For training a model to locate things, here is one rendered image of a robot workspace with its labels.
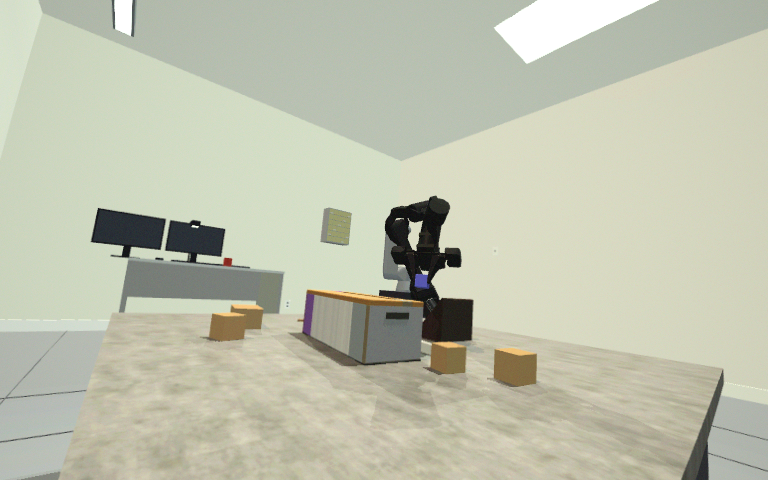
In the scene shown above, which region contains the blue block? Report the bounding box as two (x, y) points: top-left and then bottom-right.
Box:
(415, 274), (429, 289)

